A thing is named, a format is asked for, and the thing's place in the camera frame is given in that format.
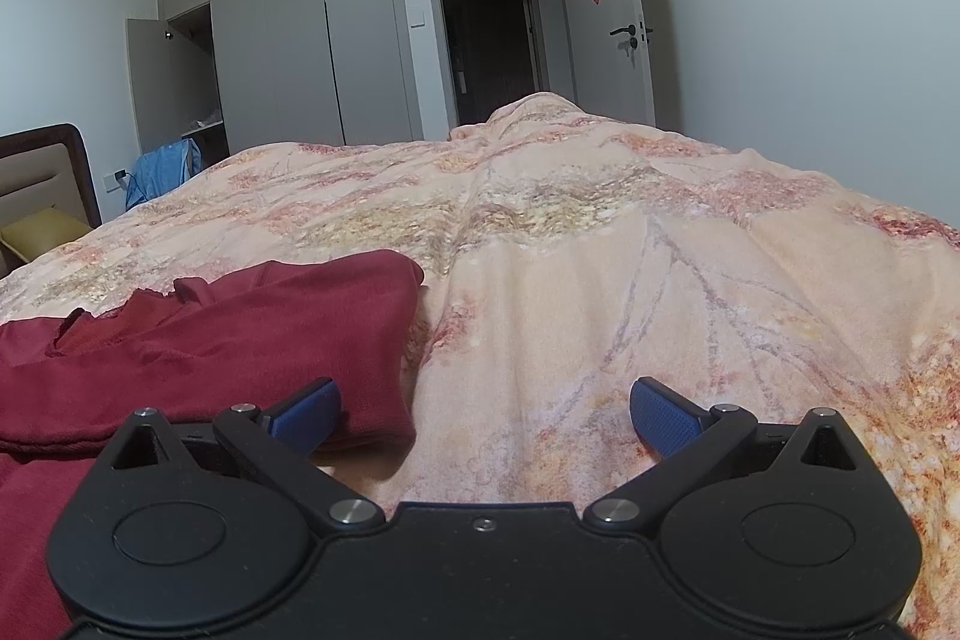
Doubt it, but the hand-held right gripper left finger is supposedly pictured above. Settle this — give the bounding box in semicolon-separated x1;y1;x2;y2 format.
97;377;386;533

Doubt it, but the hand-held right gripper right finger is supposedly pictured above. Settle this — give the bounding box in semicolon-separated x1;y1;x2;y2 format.
582;376;871;533

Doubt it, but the dark red knit garment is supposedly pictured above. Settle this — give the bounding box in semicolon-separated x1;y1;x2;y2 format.
0;250;427;640

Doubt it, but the floral peach blanket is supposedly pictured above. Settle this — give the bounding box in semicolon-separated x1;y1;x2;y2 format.
0;92;960;640

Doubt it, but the blue cloth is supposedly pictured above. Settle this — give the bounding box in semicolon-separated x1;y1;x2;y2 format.
124;137;203;212

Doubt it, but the yellow pillow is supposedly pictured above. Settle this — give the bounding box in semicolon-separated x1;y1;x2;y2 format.
0;208;95;263

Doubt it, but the brown padded headboard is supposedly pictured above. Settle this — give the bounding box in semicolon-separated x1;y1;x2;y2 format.
0;122;103;281

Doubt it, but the grey wardrobe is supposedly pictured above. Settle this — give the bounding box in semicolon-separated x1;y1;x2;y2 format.
126;0;418;176

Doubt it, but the black door handle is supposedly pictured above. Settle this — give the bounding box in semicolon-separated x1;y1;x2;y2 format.
609;20;655;68

